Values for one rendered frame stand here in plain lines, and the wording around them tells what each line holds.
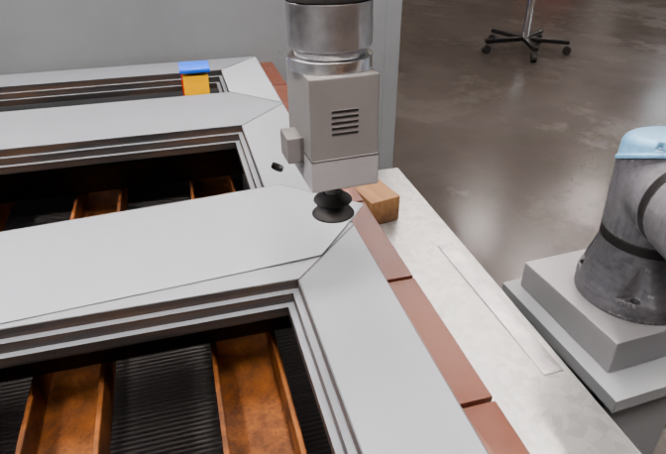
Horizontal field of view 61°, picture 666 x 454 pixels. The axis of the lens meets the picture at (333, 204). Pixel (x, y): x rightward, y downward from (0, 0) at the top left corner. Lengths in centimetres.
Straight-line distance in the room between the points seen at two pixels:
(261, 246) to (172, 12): 84
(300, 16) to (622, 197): 47
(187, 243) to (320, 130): 26
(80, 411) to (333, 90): 48
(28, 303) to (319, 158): 33
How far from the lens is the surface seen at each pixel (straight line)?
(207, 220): 72
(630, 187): 76
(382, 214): 101
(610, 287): 81
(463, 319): 83
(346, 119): 49
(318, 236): 67
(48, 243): 74
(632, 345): 81
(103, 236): 72
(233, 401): 72
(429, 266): 92
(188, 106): 110
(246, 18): 141
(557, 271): 89
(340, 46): 48
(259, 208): 73
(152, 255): 67
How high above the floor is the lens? 122
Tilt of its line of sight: 30 degrees down
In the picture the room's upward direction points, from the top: straight up
